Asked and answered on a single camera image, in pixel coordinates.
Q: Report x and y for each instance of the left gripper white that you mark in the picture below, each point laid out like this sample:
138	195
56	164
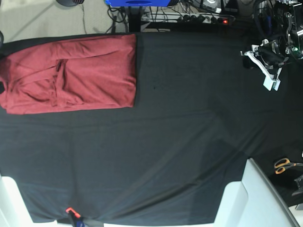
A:
268	58

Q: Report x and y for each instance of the red long-sleeve T-shirt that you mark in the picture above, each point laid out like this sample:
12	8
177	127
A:
70	75

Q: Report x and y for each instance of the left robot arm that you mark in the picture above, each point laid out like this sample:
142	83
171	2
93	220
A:
280	25

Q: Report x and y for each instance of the black table cloth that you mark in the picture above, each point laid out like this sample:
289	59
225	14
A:
198	116

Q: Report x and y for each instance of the white power strip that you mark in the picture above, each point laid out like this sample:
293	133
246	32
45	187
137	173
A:
176	17

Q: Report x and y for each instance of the white foam block right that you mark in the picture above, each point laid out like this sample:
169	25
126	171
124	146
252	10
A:
253	202

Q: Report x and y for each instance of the white foam block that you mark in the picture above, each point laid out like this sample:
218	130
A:
13	211
253	202

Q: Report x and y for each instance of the blue plastic bin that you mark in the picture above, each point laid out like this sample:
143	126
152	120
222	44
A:
137	3

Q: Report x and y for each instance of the orange clamp at bottom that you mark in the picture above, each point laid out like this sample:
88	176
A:
71	211

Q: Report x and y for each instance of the white foam block left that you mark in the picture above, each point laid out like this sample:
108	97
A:
13	211

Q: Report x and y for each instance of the blue clamp on frame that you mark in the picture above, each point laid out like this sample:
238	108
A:
269	24

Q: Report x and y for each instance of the yellow-handled scissors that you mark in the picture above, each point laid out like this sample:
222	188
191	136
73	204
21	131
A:
283	164

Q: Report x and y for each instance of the black metal bracket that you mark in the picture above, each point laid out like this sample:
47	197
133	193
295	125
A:
299	183

